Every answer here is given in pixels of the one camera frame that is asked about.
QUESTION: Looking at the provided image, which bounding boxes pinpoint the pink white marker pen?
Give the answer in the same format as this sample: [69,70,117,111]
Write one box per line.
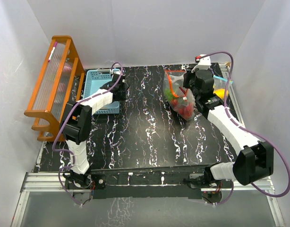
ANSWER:
[48,42,58,62]

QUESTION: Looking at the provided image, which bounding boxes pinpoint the light blue plastic basket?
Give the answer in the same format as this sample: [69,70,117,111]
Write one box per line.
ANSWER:
[83,69,122,115]

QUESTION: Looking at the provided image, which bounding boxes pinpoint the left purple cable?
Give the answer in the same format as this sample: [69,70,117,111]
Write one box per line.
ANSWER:
[51,61,124,206]

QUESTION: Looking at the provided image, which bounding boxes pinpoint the orange wooden rack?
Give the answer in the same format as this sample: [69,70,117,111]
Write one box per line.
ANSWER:
[24,35,85,141]

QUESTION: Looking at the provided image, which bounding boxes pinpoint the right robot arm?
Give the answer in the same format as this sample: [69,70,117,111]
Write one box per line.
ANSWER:
[183,69,274,188]

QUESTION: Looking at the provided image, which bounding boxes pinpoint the green fake grapes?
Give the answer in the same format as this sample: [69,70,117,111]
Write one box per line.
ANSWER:
[163,88,175,101]

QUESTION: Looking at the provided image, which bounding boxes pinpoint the black base bar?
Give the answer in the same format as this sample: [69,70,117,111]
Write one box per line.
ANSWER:
[62,165,232,202]

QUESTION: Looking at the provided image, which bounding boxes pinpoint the blue zip clear bag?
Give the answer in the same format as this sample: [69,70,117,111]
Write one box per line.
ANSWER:
[213,75,227,90]

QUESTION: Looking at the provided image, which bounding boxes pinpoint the aluminium frame rail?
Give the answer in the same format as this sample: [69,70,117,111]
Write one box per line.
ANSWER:
[12,173,285,227]

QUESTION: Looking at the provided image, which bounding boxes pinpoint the red fake strawberries bunch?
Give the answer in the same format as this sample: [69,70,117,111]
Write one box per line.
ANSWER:
[170,86,195,121]

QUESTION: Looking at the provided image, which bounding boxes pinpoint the red zip clear bag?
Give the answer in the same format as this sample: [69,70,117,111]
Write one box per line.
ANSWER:
[162,70,195,121]

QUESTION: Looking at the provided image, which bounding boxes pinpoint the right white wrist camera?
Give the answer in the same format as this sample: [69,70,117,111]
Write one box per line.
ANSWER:
[191,54,211,73]

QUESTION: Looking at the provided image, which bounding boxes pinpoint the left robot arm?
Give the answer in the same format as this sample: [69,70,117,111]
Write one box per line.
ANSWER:
[60,72,129,189]

